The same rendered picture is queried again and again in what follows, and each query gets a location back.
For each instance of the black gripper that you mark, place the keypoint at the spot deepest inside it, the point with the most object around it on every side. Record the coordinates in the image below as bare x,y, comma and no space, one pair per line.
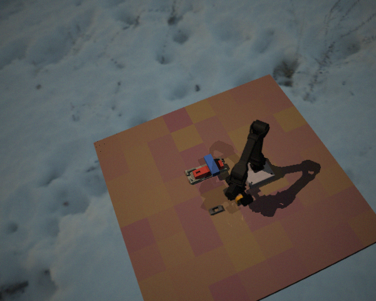
246,198

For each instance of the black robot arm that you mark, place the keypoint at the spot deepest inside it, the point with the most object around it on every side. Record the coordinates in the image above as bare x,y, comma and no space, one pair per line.
251,153

